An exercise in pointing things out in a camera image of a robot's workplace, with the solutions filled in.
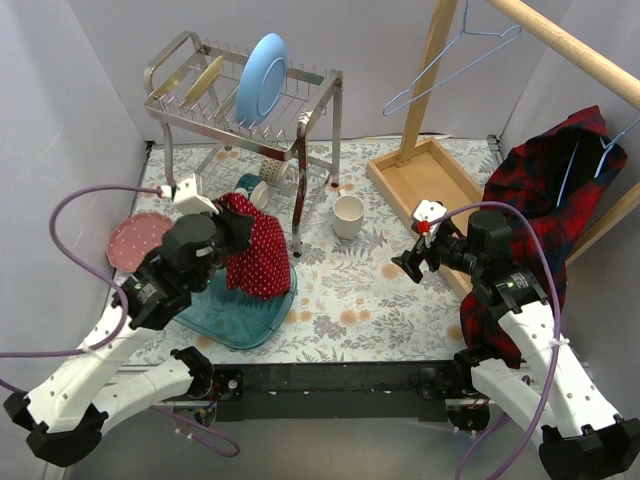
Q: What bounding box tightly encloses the red polka dot cloth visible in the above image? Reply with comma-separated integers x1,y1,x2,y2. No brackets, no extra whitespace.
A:
219,193,291,300

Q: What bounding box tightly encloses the red plaid skirt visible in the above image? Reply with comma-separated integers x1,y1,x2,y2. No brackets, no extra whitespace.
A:
459,104,629,370

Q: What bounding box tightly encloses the light blue wire hanger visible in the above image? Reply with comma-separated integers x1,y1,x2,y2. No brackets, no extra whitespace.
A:
549,108,639,207
382,0,523,117

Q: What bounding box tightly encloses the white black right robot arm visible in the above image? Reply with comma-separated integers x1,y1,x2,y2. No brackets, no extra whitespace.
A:
392,200,639,479

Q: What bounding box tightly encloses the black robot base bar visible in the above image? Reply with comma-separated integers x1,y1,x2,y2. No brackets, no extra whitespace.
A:
154,362,514,424

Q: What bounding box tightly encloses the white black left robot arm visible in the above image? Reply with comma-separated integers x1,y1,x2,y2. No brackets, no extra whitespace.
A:
4,210,254,467

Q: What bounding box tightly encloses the patterned cup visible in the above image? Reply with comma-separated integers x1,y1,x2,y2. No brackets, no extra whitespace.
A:
258,157,290,185

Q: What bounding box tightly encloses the floral tablecloth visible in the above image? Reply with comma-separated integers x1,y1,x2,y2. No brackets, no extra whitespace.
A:
94,137,536,366

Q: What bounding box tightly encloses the white ceramic mug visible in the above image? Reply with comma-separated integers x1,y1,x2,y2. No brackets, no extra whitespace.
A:
332,190,365,240

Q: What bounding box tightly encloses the clear blue glass tray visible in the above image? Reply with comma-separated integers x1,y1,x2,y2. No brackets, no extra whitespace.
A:
174,267,297,350

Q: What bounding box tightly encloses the pink polka dot plate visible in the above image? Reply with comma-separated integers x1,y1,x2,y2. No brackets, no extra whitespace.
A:
106,212,174,273

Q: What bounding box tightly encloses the steel dish rack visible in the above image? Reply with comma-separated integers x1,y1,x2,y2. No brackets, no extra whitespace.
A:
143,31,343,257

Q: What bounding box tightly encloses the cream yellow plate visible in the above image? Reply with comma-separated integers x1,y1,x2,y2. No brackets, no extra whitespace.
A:
181,55,224,108

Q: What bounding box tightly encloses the light blue plate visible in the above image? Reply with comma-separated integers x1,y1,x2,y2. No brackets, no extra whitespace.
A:
236,33,289,128

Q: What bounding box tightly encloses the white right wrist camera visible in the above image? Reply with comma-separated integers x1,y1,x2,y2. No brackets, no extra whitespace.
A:
411,200,447,240

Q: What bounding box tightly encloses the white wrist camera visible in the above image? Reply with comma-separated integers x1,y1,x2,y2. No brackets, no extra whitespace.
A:
411,200,447,240
172,173,220,215

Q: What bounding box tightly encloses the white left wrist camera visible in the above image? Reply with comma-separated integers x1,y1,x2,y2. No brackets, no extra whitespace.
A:
172,173,220,215

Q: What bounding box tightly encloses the wooden clothes rack frame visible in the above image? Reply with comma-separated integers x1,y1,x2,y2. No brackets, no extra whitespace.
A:
366,0,640,301

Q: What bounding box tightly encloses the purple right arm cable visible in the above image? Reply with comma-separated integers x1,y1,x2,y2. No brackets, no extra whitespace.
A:
424,201,564,480

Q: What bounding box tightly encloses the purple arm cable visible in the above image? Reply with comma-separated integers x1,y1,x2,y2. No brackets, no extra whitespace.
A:
0,184,241,457
424,201,564,480

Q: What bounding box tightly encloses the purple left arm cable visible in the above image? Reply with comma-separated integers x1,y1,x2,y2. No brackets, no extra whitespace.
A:
0,184,241,457

